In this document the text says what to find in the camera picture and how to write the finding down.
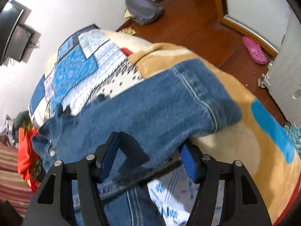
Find small black wall monitor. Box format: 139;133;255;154
8;24;34;62

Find blue denim jeans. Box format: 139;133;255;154
32;59;242;226

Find striped pink curtain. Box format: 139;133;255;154
0;137;36;217

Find teal patterned cloth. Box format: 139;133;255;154
282;122;301;153

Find grey backpack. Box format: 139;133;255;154
125;0;165;26

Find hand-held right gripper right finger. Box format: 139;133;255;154
178;142;273;226

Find red folded garment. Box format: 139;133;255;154
17;127;46;192

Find white wheeled cabinet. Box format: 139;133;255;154
257;27;301;129

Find black wall television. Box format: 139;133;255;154
0;1;25;66

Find tan fleece blanket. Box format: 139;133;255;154
115;31;301;225

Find pink clog shoe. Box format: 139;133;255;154
242;36;268;65

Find blue patchwork bed sheet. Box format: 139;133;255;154
28;28;224;226

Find dark grey garment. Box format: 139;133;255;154
13;111;34;132

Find colourful packet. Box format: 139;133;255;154
119;27;137;35

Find wooden door frame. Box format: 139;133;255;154
210;0;280;57

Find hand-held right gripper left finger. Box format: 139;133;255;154
22;131;151;226

